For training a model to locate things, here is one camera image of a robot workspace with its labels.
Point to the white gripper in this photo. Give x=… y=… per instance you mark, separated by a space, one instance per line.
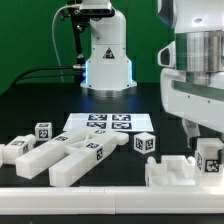
x=197 y=104

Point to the white chair seat part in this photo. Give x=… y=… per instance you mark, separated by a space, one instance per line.
x=173 y=170

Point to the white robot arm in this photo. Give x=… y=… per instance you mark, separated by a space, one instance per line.
x=188 y=43

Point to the white cube nut with tag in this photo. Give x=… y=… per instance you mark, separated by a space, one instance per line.
x=144 y=142

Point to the white tag sheet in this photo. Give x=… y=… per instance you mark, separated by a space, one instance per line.
x=106 y=121

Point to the small white cube nut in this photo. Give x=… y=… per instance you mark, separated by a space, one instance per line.
x=43 y=131

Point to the white L-shaped fence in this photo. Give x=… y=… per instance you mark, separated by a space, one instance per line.
x=112 y=200

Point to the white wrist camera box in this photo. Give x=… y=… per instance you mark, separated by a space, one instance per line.
x=167 y=56

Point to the white chair back frame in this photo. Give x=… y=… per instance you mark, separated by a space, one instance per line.
x=70 y=155

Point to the grey camera on stand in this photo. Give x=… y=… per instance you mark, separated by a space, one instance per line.
x=96 y=8

